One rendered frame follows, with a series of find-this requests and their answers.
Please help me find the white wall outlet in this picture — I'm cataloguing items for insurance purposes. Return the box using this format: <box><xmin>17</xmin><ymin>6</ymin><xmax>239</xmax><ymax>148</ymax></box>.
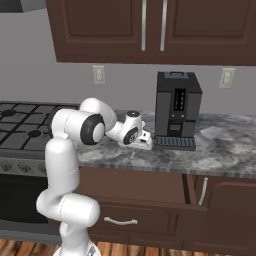
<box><xmin>218</xmin><ymin>67</ymin><xmax>236</xmax><ymax>90</ymax></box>
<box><xmin>92</xmin><ymin>64</ymin><xmax>107</xmax><ymax>85</ymax></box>

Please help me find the brown upper cabinet door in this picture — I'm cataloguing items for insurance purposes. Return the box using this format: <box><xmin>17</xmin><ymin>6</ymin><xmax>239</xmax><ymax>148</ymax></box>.
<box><xmin>153</xmin><ymin>0</ymin><xmax>256</xmax><ymax>67</ymax></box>
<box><xmin>45</xmin><ymin>0</ymin><xmax>155</xmax><ymax>64</ymax></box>

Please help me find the brown lower cabinet door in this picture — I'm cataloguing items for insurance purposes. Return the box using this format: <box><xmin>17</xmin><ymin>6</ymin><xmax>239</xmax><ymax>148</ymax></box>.
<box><xmin>194</xmin><ymin>175</ymin><xmax>256</xmax><ymax>256</ymax></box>

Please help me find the black gas hob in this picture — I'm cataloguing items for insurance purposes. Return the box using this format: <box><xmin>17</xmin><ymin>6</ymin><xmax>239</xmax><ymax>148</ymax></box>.
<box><xmin>0</xmin><ymin>101</ymin><xmax>81</xmax><ymax>176</ymax></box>

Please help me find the grey hob knob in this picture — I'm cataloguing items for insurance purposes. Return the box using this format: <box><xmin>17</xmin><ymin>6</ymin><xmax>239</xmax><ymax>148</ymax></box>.
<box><xmin>36</xmin><ymin>163</ymin><xmax>48</xmax><ymax>174</ymax></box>
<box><xmin>17</xmin><ymin>161</ymin><xmax>32</xmax><ymax>172</ymax></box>
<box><xmin>0</xmin><ymin>161</ymin><xmax>12</xmax><ymax>172</ymax></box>

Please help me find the brown cabinet door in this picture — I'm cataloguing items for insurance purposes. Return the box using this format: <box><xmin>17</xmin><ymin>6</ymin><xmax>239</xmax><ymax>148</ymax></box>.
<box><xmin>153</xmin><ymin>0</ymin><xmax>256</xmax><ymax>67</ymax></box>
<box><xmin>194</xmin><ymin>175</ymin><xmax>256</xmax><ymax>256</ymax></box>
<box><xmin>45</xmin><ymin>0</ymin><xmax>155</xmax><ymax>64</ymax></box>

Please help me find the brown open drawer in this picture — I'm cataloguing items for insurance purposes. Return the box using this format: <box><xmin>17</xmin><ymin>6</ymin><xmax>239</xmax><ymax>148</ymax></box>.
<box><xmin>49</xmin><ymin>166</ymin><xmax>209</xmax><ymax>250</ymax></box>

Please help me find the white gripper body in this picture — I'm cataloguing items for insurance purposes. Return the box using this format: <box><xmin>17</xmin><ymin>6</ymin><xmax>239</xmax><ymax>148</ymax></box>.
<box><xmin>127</xmin><ymin>130</ymin><xmax>154</xmax><ymax>151</ymax></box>

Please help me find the black coffee machine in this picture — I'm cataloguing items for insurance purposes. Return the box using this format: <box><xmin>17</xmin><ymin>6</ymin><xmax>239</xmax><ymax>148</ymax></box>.
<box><xmin>153</xmin><ymin>70</ymin><xmax>204</xmax><ymax>152</ymax></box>

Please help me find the black oven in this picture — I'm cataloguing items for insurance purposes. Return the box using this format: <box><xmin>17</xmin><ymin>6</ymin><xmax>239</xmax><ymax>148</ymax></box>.
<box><xmin>0</xmin><ymin>172</ymin><xmax>63</xmax><ymax>245</ymax></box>

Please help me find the grey range hood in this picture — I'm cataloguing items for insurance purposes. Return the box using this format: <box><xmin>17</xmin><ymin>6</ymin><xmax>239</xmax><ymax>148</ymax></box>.
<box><xmin>0</xmin><ymin>0</ymin><xmax>48</xmax><ymax>15</ymax></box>

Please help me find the silver lower cabinet handle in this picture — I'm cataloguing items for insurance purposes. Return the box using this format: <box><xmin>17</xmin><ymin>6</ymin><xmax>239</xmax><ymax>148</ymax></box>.
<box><xmin>198</xmin><ymin>177</ymin><xmax>209</xmax><ymax>206</ymax></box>

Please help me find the silver cabinet bar handle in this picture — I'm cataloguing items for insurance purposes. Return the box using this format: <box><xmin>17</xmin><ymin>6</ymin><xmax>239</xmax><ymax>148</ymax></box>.
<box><xmin>160</xmin><ymin>0</ymin><xmax>168</xmax><ymax>52</ymax></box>
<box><xmin>141</xmin><ymin>0</ymin><xmax>148</xmax><ymax>52</ymax></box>

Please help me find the silver curved drawer handle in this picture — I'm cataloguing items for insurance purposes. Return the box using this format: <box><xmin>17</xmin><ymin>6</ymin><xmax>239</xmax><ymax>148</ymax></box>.
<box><xmin>103</xmin><ymin>216</ymin><xmax>139</xmax><ymax>227</ymax></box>

